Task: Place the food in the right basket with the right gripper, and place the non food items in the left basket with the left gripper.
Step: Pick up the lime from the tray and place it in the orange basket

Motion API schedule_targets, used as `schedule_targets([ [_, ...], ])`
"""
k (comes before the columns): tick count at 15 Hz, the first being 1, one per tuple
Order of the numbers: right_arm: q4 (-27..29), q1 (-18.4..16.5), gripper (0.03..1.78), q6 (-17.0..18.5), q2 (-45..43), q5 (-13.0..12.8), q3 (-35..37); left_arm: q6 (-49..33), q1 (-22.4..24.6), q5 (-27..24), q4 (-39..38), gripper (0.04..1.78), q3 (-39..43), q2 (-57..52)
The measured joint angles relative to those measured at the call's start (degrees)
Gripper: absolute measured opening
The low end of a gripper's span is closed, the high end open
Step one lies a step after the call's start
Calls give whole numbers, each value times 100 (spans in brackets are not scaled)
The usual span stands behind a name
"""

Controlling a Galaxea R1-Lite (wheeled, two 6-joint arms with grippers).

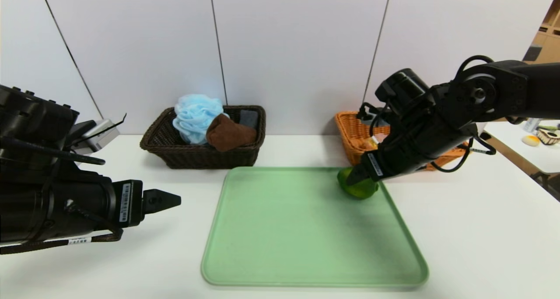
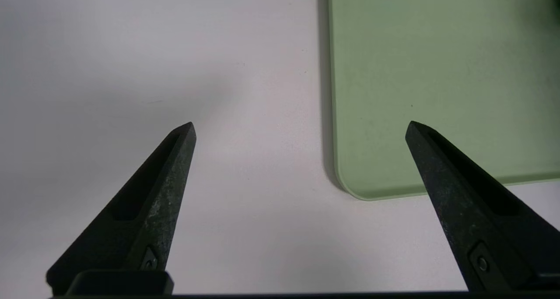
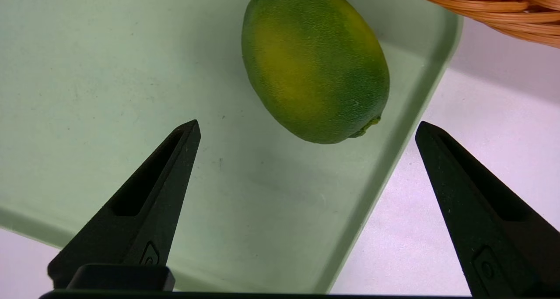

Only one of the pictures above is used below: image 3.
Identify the light green plastic tray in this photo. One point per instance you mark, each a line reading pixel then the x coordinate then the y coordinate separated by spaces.
pixel 131 71

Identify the green lime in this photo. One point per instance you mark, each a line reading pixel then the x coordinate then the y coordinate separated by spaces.
pixel 315 62

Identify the orange wicker basket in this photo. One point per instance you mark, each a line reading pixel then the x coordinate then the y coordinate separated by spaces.
pixel 503 5

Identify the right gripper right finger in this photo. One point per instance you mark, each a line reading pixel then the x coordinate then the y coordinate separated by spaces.
pixel 472 202

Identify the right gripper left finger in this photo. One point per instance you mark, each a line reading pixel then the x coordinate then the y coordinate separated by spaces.
pixel 153 202

